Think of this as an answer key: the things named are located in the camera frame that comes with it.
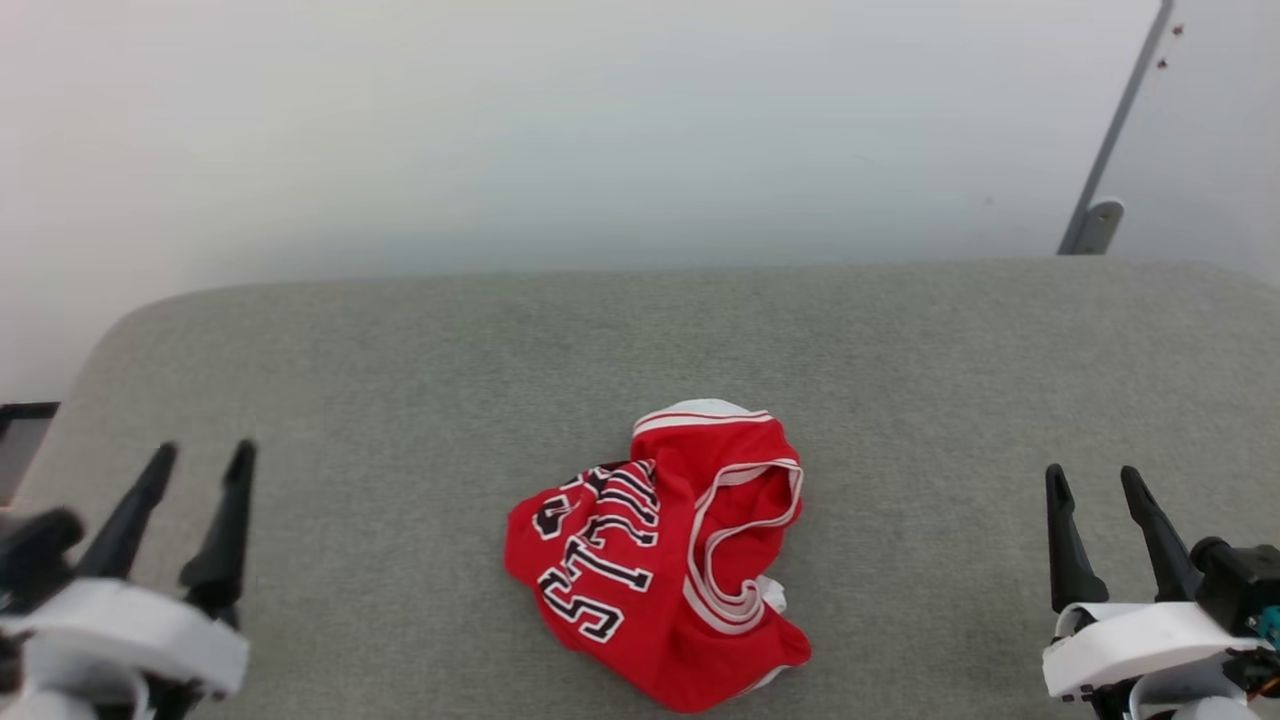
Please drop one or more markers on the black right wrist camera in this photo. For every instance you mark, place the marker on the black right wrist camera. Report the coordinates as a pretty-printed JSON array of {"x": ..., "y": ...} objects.
[{"x": 1240, "y": 585}]

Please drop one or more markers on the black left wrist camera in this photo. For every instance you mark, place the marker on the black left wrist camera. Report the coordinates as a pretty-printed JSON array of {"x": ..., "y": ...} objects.
[{"x": 35, "y": 555}]

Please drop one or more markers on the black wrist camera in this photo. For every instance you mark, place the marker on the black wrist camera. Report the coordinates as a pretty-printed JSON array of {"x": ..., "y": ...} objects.
[
  {"x": 35, "y": 555},
  {"x": 1240, "y": 585}
]

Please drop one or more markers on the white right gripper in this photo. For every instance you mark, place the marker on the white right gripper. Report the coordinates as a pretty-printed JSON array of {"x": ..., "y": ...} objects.
[{"x": 1130, "y": 645}]

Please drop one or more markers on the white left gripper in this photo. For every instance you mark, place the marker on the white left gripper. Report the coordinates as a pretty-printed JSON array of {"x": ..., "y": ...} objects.
[{"x": 130, "y": 630}]

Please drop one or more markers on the red basketball jersey garment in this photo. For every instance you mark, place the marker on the red basketball jersey garment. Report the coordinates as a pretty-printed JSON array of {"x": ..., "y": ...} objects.
[{"x": 650, "y": 640}]

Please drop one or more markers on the grey metal pole with bracket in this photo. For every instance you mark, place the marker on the grey metal pole with bracket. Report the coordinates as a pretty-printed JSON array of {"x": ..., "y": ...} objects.
[{"x": 1110, "y": 150}]

